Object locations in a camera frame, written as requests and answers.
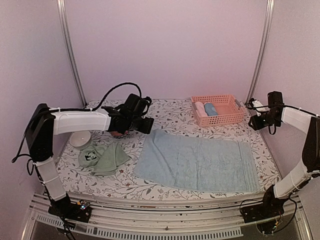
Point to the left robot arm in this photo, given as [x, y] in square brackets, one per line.
[46, 123]

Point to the front aluminium rail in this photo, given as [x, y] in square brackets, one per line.
[200, 219]

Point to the pink plastic basket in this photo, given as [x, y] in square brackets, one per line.
[229, 110]

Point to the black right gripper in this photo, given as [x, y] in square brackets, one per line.
[257, 124]

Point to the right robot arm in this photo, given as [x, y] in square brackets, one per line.
[299, 140]

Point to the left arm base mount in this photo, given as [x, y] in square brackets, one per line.
[71, 211]

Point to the floral table mat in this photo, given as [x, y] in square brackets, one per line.
[174, 116]

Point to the white ceramic bowl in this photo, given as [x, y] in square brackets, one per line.
[80, 140]

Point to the rolled pink towel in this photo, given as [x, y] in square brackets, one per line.
[200, 109]

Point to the right aluminium frame post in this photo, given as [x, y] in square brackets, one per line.
[262, 48]

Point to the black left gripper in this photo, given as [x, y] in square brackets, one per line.
[147, 128]

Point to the aluminium frame post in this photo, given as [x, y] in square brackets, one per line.
[62, 12]
[262, 48]

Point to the left aluminium frame post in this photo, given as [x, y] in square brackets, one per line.
[62, 12]

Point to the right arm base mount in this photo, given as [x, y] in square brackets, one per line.
[258, 212]

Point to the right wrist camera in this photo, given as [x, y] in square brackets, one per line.
[257, 106]

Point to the rolled blue towel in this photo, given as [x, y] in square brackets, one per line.
[210, 109]

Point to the green panda towel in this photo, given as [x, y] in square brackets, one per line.
[102, 160]

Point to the light blue towel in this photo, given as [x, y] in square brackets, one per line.
[197, 164]

